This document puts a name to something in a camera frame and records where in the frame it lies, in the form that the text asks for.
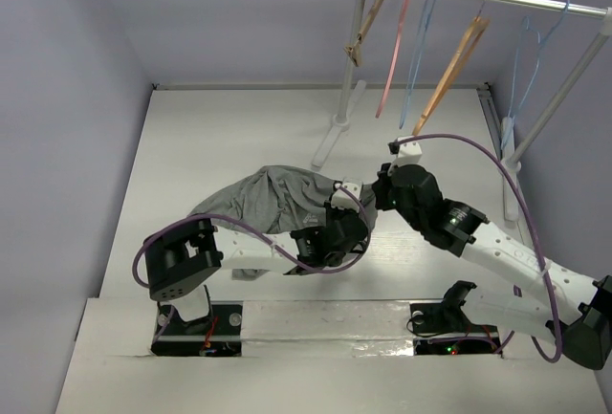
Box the grey adidas t-shirt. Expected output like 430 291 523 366
191 165 377 278

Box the blue plastic hanger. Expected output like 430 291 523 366
500 0 570 149

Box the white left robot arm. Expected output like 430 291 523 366
135 207 370 333

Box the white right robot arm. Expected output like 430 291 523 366
372 163 611 370

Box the wooden clip hanger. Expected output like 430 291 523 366
344 0 384 67

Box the orange wooden hanger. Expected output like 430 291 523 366
412 0 490 136

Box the pink plastic hanger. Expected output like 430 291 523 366
375 0 411 119

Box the white metal clothes rack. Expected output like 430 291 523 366
311 0 611 222

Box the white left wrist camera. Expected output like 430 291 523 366
330 178 363 212

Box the thin blue wire hanger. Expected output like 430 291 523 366
399 0 437 130

